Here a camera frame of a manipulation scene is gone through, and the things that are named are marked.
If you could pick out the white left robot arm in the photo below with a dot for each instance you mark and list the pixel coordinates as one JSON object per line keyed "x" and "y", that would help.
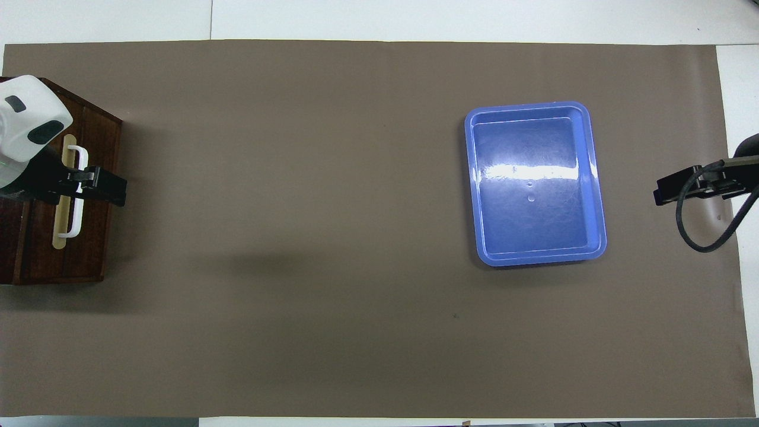
{"x": 26, "y": 118}

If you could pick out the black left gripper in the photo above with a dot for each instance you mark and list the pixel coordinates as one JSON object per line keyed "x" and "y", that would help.
{"x": 41, "y": 178}

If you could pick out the dark wooden drawer cabinet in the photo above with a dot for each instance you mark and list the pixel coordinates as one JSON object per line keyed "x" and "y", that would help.
{"x": 53, "y": 95}

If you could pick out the brown paper table mat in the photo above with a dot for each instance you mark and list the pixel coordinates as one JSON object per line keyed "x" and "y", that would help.
{"x": 326, "y": 237}

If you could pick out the blue plastic tray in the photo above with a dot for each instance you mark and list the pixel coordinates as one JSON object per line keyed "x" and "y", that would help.
{"x": 533, "y": 178}

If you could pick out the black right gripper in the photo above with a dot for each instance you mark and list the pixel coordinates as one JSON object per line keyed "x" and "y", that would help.
{"x": 720, "y": 185}

